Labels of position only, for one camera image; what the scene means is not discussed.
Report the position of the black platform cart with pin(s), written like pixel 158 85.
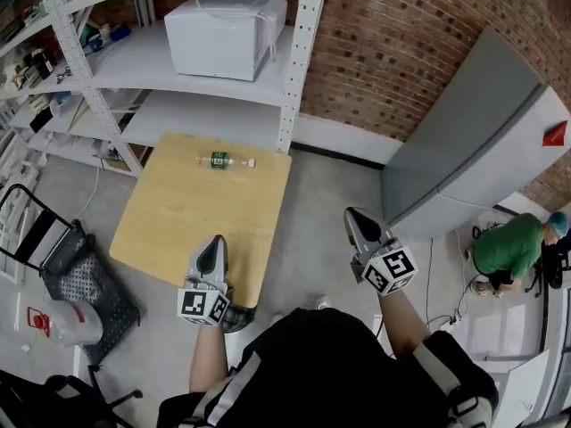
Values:
pixel 85 283

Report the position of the person's white right shoe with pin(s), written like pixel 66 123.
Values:
pixel 319 302

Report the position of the square wooden table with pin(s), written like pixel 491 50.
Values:
pixel 201 221

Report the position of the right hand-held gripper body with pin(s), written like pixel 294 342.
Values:
pixel 390 270

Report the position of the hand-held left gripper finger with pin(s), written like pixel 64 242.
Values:
pixel 221 270
pixel 198 272

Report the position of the tall white shelving unit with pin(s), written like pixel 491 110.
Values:
pixel 302 60

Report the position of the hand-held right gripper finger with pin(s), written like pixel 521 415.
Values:
pixel 354 234
pixel 379 234

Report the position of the person's black striped jacket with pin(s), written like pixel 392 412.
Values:
pixel 334 372

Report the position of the blue mug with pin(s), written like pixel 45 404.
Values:
pixel 95 43

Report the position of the clear plastic bottle green label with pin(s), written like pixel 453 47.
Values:
pixel 218 159

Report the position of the large clear water jug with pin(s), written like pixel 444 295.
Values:
pixel 71 323

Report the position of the person's white left shoe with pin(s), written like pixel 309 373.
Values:
pixel 276 319

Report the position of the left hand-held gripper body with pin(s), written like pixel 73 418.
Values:
pixel 198 303

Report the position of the white microwave oven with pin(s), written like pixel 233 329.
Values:
pixel 214 38

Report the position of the person's white shoe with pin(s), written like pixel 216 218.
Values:
pixel 319 302
pixel 276 319

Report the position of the person's left forearm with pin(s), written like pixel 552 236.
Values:
pixel 207 359

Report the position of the red triangular tag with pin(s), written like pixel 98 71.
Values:
pixel 556 135

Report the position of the crumpled white paper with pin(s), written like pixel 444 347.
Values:
pixel 25 348

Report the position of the person's right forearm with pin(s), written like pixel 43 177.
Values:
pixel 403 323

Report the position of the grey cabinet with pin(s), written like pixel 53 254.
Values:
pixel 468 150

